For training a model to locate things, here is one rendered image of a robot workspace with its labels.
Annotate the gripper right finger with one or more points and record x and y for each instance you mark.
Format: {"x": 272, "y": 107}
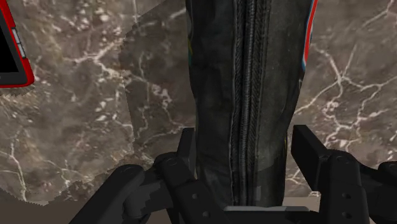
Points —
{"x": 338, "y": 183}

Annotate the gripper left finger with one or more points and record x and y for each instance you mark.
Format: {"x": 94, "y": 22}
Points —
{"x": 173, "y": 186}

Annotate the black zippered pencil case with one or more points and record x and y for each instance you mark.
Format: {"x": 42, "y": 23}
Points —
{"x": 246, "y": 102}

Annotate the red framed tablet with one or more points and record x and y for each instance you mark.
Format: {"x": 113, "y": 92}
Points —
{"x": 12, "y": 52}

